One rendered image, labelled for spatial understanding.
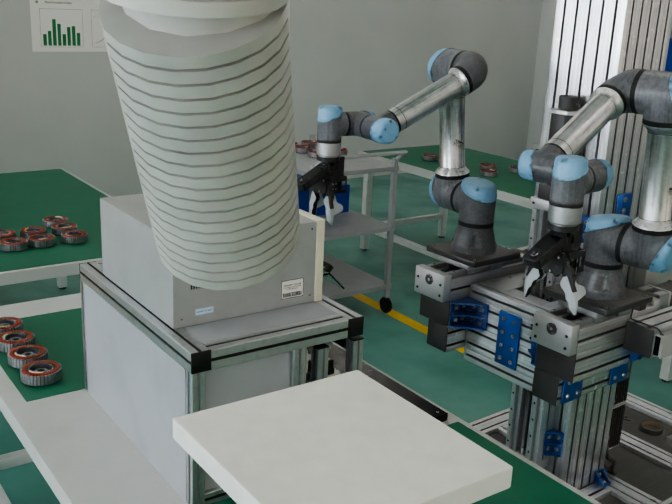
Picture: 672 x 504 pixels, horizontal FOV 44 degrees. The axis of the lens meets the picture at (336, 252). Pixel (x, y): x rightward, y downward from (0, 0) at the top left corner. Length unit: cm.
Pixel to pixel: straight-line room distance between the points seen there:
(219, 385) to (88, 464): 44
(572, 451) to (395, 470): 186
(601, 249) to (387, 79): 668
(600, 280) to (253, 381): 109
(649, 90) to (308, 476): 148
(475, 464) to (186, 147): 67
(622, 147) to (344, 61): 612
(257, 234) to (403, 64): 829
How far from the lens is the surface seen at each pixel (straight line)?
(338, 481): 117
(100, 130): 752
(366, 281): 510
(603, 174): 204
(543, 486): 210
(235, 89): 72
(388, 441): 127
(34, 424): 232
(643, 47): 272
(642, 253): 242
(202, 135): 75
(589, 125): 222
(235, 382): 185
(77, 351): 272
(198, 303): 188
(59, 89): 737
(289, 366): 191
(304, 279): 201
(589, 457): 312
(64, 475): 209
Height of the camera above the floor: 183
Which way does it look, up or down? 17 degrees down
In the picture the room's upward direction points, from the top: 3 degrees clockwise
